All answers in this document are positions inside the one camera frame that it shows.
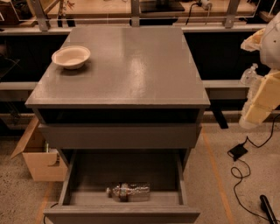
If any black power adapter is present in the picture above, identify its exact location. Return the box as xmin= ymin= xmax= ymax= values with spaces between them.
xmin=228 ymin=143 xmax=248 ymax=161

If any open cardboard box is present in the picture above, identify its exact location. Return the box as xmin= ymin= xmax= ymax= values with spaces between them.
xmin=10 ymin=116 xmax=67 ymax=182

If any open grey middle drawer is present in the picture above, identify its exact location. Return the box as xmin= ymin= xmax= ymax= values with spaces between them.
xmin=44 ymin=150 xmax=200 ymax=224

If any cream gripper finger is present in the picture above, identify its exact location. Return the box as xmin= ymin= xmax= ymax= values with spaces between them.
xmin=241 ymin=29 xmax=265 ymax=52
xmin=239 ymin=69 xmax=280 ymax=129

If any white paper bowl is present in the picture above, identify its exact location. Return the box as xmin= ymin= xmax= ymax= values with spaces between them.
xmin=52 ymin=45 xmax=91 ymax=70

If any black cylindrical object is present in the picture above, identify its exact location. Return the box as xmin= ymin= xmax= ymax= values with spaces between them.
xmin=260 ymin=194 xmax=277 ymax=224

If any clear sanitizer pump bottle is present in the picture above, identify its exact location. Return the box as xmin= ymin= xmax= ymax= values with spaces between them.
xmin=240 ymin=63 xmax=258 ymax=85

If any grey drawer cabinet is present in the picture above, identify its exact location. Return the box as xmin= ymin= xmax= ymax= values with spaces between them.
xmin=24 ymin=26 xmax=211 ymax=176

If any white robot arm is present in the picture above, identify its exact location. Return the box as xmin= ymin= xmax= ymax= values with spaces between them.
xmin=239 ymin=12 xmax=280 ymax=129

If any grey top drawer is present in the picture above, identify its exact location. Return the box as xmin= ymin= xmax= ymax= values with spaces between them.
xmin=38 ymin=124 xmax=201 ymax=150

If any metal railing frame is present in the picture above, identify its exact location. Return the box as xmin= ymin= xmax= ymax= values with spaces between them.
xmin=0 ymin=0 xmax=279 ymax=33

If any clear plastic water bottle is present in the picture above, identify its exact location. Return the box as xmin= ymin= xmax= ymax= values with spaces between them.
xmin=106 ymin=182 xmax=151 ymax=202

